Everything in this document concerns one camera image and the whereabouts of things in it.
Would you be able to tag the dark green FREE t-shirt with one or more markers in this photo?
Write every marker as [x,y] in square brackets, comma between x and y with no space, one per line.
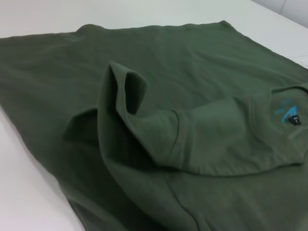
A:
[168,96]

